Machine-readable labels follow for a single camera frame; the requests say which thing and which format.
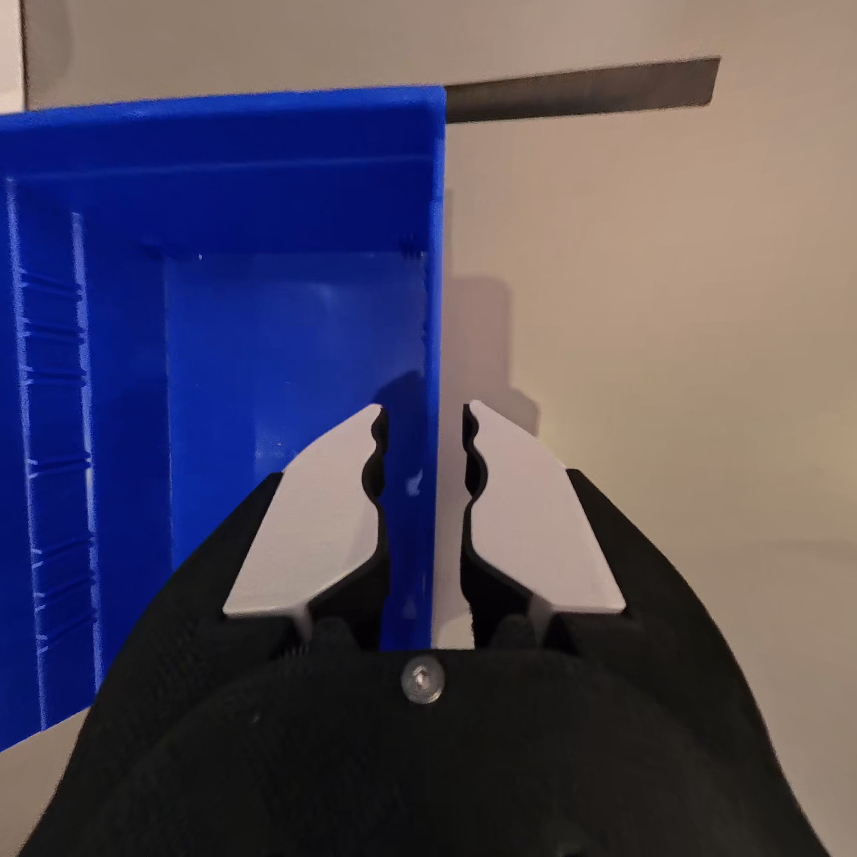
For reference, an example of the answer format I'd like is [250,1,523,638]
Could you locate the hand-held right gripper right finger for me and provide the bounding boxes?
[460,398,630,644]

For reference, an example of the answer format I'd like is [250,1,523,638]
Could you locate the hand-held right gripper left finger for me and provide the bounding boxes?
[221,402,391,641]

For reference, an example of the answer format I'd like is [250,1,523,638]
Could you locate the blue plastic bin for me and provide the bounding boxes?
[0,85,448,753]

